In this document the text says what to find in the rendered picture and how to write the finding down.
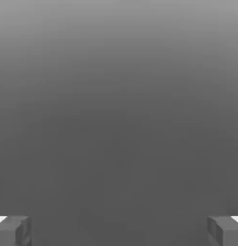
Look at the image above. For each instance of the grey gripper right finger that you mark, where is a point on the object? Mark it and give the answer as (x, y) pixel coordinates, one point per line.
(226, 231)

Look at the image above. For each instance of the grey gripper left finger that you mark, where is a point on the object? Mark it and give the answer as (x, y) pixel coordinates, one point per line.
(12, 231)

